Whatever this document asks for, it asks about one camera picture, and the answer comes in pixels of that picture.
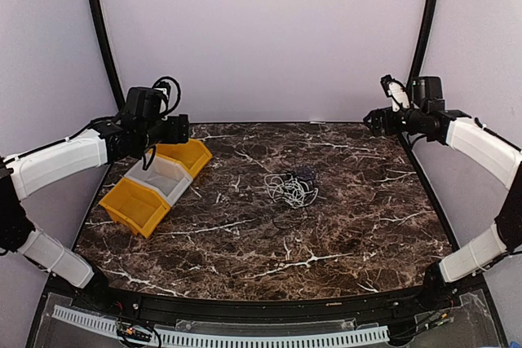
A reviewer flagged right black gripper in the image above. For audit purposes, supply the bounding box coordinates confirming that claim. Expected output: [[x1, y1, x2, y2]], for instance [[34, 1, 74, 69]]
[[365, 103, 427, 136]]

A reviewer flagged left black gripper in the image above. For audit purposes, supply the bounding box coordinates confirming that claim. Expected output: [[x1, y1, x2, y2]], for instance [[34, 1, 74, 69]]
[[139, 113, 188, 152]]

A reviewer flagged white cable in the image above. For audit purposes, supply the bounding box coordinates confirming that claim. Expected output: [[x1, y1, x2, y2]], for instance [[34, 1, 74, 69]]
[[263, 172, 318, 209]]

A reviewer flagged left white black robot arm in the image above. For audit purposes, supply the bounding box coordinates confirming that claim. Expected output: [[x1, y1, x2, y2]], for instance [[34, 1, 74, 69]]
[[1, 76, 189, 312]]

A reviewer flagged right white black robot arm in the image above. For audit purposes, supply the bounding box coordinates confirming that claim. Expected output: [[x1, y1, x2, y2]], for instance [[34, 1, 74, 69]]
[[363, 75, 521, 311]]

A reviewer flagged yellow bin near back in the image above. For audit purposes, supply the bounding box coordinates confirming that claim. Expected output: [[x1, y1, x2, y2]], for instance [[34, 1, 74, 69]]
[[157, 139, 213, 178]]

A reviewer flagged yellow bin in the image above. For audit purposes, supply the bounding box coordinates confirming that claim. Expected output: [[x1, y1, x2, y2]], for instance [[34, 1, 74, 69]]
[[99, 178, 171, 239], [157, 139, 213, 178]]

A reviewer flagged white plastic bin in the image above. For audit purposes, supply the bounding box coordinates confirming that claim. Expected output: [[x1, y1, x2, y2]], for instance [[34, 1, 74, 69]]
[[124, 156, 192, 207]]

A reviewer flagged yellow bin near front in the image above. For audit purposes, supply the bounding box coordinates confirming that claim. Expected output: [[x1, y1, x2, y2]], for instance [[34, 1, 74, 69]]
[[99, 178, 171, 239]]

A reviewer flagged small circuit board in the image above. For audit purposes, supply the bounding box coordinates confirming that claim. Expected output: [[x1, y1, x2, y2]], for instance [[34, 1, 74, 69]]
[[115, 321, 153, 341]]

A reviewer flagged right black frame post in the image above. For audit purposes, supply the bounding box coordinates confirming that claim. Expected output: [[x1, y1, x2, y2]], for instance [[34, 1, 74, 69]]
[[408, 0, 437, 83]]

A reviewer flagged black frame post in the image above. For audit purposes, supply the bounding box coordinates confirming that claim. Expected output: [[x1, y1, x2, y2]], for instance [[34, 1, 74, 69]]
[[88, 0, 125, 109], [408, 0, 437, 83]]

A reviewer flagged black front rail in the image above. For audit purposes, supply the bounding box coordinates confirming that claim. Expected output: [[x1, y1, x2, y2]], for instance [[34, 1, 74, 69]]
[[48, 274, 486, 327]]

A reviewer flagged left black frame post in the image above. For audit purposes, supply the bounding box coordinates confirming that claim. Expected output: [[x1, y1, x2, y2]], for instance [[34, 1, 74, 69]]
[[88, 0, 125, 109]]

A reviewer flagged white slotted cable duct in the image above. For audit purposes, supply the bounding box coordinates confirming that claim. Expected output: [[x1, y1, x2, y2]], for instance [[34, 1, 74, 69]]
[[51, 305, 389, 347]]

